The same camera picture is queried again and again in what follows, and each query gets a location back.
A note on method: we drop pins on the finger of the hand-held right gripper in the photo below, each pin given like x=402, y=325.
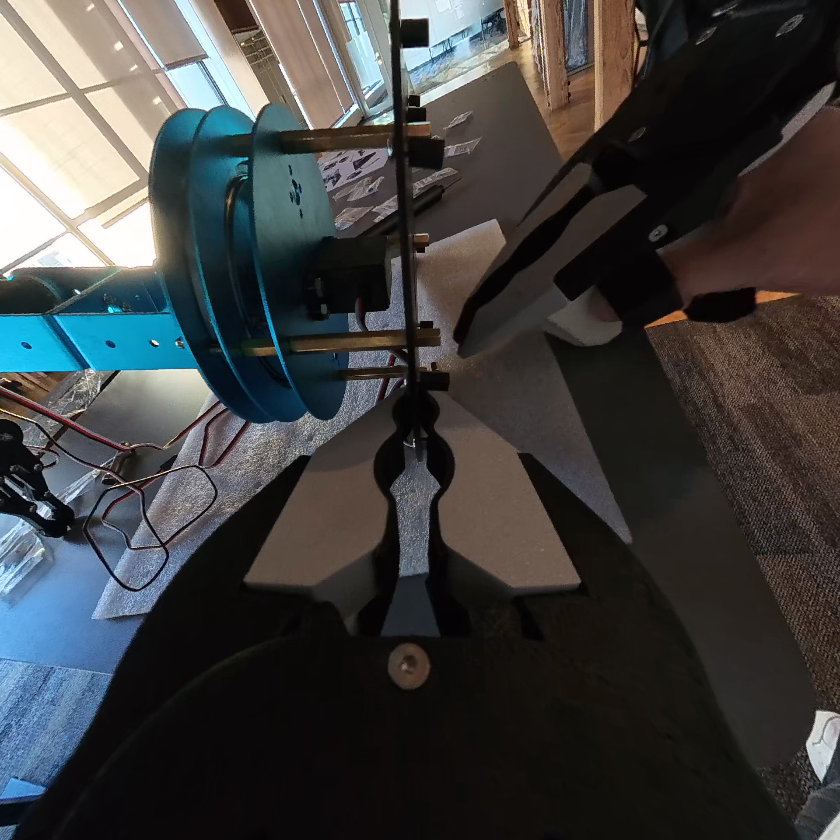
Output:
x=558, y=193
x=518, y=315

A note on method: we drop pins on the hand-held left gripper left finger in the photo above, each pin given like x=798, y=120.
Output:
x=328, y=525

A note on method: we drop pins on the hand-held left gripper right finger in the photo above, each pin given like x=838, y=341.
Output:
x=505, y=525

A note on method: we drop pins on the blue hobby robot arm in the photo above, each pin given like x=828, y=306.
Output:
x=289, y=262

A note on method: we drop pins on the dark grey desk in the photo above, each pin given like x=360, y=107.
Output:
x=689, y=525

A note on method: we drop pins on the person's right hand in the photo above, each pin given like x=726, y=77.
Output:
x=787, y=229

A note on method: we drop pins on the grey foam sheet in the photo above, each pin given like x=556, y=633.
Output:
x=525, y=407

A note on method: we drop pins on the group of small parts bags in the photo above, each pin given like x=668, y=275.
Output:
x=459, y=148

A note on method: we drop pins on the black screwdriver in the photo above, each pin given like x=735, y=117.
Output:
x=433, y=195

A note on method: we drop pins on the printed instruction sheet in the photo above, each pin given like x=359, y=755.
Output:
x=354, y=167

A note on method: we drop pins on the small clear plastic bag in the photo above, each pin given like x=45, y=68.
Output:
x=85, y=489

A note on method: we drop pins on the crumpled clear plastic wrap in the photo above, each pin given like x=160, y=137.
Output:
x=85, y=390

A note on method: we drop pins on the black robot claw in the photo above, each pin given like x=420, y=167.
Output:
x=23, y=485

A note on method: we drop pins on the person's white shoe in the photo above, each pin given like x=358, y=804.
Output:
x=825, y=741

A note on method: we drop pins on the beige roller blind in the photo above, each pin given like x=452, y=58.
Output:
x=164, y=29

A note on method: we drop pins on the large glass window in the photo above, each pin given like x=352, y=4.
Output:
x=65, y=184

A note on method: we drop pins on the person's grey trouser leg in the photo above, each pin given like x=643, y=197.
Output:
x=823, y=817

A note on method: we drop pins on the wooden post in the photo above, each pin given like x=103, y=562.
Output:
x=617, y=65
x=554, y=52

